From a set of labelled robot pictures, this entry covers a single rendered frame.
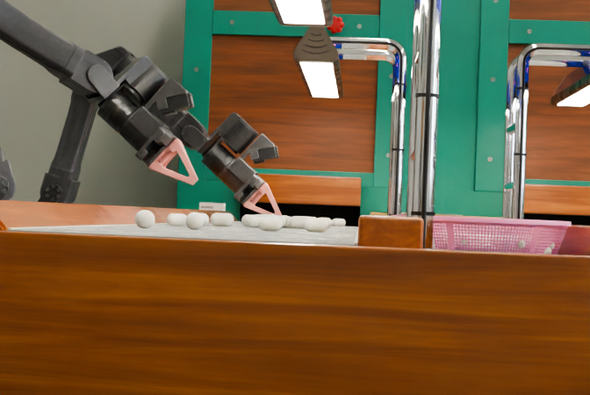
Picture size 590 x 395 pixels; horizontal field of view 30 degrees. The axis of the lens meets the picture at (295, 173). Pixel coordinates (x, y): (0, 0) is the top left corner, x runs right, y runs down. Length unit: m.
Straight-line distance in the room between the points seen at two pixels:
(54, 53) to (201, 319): 1.01
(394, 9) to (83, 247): 1.94
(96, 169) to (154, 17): 0.53
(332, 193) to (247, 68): 0.39
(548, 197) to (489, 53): 0.39
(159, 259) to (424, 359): 0.23
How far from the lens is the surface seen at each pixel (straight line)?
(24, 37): 1.85
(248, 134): 2.33
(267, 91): 2.78
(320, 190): 2.68
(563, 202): 2.72
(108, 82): 1.87
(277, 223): 1.43
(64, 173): 2.39
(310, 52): 1.98
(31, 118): 3.68
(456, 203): 2.75
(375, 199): 2.74
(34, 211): 1.10
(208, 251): 0.92
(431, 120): 1.22
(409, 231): 0.93
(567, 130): 2.81
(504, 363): 0.92
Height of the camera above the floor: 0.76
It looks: 2 degrees up
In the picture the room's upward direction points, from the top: 2 degrees clockwise
